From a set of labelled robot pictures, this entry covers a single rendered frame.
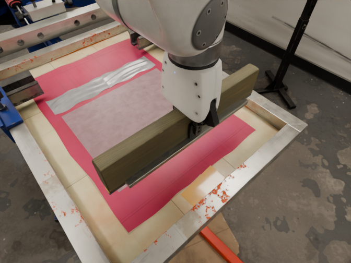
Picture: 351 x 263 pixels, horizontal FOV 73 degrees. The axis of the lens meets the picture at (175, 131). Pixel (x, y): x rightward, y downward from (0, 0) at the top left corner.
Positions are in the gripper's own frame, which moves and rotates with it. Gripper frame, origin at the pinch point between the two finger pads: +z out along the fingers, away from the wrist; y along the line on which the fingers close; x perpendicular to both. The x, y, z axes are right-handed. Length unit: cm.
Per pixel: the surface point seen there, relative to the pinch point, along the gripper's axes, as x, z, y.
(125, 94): 2.1, 14.6, -29.7
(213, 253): 14, 108, 13
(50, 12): 1, 5, -73
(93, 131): -12.2, 14.7, -23.1
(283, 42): 201, 91, -71
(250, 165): 8.7, 11.1, 11.7
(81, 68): -2, 15, -50
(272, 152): 15.4, 11.0, 12.9
